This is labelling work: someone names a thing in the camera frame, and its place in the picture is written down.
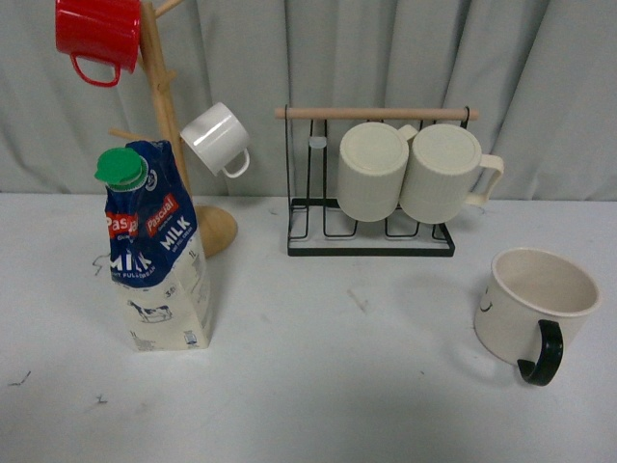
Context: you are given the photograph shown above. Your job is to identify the cream mug black handle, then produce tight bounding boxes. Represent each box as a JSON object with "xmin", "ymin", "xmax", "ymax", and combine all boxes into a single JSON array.
[{"xmin": 473, "ymin": 248, "xmax": 601, "ymax": 386}]

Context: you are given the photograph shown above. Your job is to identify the cream ribbed mug right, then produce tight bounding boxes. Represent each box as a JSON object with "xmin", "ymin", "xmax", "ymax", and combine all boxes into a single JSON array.
[{"xmin": 399, "ymin": 124, "xmax": 504, "ymax": 225}]

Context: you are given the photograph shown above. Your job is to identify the cream ribbed mug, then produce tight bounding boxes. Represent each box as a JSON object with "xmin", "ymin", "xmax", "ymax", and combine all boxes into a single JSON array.
[
  {"xmin": 399, "ymin": 124, "xmax": 504, "ymax": 225},
  {"xmin": 337, "ymin": 122, "xmax": 418, "ymax": 222}
]

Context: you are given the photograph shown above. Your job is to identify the grey curtain backdrop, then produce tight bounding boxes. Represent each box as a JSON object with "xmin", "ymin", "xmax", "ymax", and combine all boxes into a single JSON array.
[{"xmin": 1, "ymin": 1, "xmax": 616, "ymax": 201}]

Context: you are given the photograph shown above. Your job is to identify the wooden mug tree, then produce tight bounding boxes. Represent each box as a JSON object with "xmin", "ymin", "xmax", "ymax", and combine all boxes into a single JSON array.
[{"xmin": 138, "ymin": 1, "xmax": 237, "ymax": 257}]

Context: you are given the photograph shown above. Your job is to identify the blue white milk carton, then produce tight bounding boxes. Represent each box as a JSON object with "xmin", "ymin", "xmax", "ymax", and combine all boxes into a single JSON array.
[{"xmin": 94, "ymin": 141, "xmax": 210, "ymax": 352}]

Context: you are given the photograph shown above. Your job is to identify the small white mug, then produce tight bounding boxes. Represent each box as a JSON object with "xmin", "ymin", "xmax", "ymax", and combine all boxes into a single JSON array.
[{"xmin": 180, "ymin": 102, "xmax": 251, "ymax": 178}]

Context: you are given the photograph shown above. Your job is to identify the black wire cup rack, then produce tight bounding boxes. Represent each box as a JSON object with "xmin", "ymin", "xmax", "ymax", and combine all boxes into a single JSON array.
[{"xmin": 275, "ymin": 105, "xmax": 479, "ymax": 258}]

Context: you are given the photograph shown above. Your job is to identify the cream ribbed mug left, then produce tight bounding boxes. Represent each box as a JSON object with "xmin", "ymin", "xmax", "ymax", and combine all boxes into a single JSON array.
[{"xmin": 337, "ymin": 122, "xmax": 418, "ymax": 222}]

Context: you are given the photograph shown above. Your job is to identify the red mug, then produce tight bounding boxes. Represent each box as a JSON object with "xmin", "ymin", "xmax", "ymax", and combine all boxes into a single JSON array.
[{"xmin": 55, "ymin": 0, "xmax": 141, "ymax": 88}]

